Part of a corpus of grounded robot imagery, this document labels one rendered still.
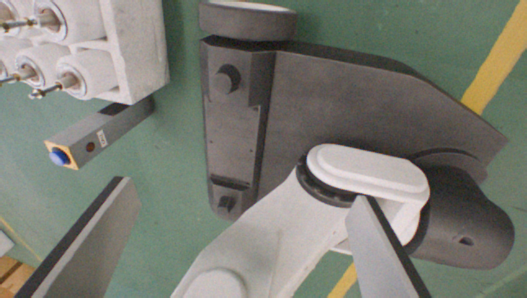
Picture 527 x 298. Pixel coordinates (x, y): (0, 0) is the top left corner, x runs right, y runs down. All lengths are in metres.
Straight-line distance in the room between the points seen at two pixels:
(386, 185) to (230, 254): 0.26
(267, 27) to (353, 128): 0.26
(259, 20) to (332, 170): 0.28
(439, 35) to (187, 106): 0.70
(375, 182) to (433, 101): 0.21
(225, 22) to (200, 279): 0.38
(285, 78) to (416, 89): 0.24
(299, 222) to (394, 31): 0.48
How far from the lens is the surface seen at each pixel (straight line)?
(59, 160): 0.69
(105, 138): 0.74
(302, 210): 0.36
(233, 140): 0.53
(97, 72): 0.61
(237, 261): 0.27
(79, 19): 0.58
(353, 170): 0.39
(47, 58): 0.70
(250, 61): 0.42
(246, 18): 0.43
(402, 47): 0.65
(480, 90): 0.75
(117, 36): 0.60
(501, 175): 0.95
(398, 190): 0.41
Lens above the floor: 0.61
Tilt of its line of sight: 53 degrees down
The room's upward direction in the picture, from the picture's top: 159 degrees counter-clockwise
